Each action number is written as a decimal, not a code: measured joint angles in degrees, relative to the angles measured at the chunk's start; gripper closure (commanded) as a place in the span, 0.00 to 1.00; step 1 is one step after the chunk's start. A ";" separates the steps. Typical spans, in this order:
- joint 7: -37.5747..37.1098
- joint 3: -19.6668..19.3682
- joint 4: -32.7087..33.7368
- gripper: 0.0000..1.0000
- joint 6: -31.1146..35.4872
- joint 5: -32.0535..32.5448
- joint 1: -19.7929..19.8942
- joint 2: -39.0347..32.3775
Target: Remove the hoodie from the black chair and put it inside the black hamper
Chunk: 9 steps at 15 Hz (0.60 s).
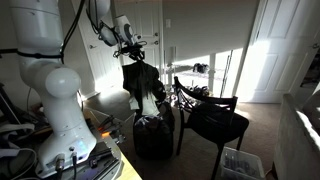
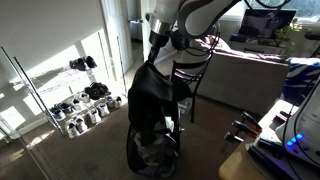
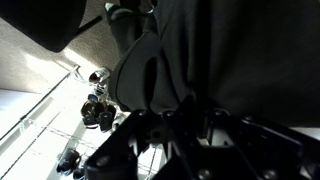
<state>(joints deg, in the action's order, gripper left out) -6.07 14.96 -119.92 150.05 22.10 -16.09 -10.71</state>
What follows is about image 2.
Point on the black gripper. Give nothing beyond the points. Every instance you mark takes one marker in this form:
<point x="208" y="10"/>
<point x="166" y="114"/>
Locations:
<point x="159" y="40"/>

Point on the dark grey-green hoodie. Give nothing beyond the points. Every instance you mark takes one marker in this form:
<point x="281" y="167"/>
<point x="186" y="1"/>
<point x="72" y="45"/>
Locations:
<point x="153" y="96"/>

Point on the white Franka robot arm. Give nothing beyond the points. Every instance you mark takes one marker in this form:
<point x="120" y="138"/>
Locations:
<point x="200" y="13"/>

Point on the black wooden chair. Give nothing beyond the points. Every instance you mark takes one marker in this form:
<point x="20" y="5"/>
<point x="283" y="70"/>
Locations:
<point x="191" y="63"/>

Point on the black mesh laundry hamper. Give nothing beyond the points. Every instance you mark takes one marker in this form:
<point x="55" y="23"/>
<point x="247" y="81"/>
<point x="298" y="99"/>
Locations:
<point x="150" y="166"/>

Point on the white panel door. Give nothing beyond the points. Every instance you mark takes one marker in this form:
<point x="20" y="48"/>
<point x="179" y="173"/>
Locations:
<point x="115" y="33"/>

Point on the white sneaker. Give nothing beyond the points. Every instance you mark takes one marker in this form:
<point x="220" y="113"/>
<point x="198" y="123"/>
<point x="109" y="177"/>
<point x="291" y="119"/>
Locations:
<point x="110" y="101"/>
<point x="81" y="124"/>
<point x="94" y="116"/>
<point x="103" y="110"/>
<point x="72" y="130"/>
<point x="84" y="97"/>
<point x="76" y="104"/>
<point x="118" y="102"/>

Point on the clear plastic storage bin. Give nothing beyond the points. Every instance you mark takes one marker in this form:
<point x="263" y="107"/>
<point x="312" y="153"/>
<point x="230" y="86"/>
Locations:
<point x="185" y="106"/>

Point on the black shoe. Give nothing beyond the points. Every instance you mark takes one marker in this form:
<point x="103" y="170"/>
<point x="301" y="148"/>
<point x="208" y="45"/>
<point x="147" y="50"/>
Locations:
<point x="78" y="64"/>
<point x="91" y="62"/>

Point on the dark brown shoe pair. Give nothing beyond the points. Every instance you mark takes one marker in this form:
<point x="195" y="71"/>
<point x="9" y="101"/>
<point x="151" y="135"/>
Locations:
<point x="96" y="90"/>

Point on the pink throw pillows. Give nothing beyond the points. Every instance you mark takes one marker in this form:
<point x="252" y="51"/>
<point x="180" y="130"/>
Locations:
<point x="223" y="45"/>

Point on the grey fabric sofa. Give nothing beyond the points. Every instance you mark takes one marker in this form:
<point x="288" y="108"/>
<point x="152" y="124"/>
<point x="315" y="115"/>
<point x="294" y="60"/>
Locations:
<point x="240" y="76"/>

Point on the grey media console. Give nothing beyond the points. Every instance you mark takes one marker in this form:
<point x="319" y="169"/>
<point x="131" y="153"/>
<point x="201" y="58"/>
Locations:
<point x="253" y="45"/>

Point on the crumpled light laundry pile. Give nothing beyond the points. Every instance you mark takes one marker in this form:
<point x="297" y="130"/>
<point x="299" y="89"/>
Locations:
<point x="153" y="155"/>

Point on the dark grey sneaker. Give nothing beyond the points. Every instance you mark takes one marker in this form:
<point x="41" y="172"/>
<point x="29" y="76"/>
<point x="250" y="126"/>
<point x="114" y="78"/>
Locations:
<point x="66" y="108"/>

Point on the blue grey sneaker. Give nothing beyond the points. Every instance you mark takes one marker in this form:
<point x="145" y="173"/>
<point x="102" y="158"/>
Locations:
<point x="57" y="113"/>

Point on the black flat screen monitor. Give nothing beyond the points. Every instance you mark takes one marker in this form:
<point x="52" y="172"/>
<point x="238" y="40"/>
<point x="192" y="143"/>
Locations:
<point x="266" y="23"/>

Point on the green potted plant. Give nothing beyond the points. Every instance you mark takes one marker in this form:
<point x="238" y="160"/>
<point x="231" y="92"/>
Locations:
<point x="283" y="33"/>

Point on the blue white patterned blanket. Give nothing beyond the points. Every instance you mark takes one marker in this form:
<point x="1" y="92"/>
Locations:
<point x="301" y="80"/>

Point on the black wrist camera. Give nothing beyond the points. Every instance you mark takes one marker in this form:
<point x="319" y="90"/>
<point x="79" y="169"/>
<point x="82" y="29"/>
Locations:
<point x="180" y="40"/>

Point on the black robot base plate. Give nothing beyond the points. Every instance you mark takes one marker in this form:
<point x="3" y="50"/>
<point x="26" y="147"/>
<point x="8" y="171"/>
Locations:
<point x="266" y="156"/>

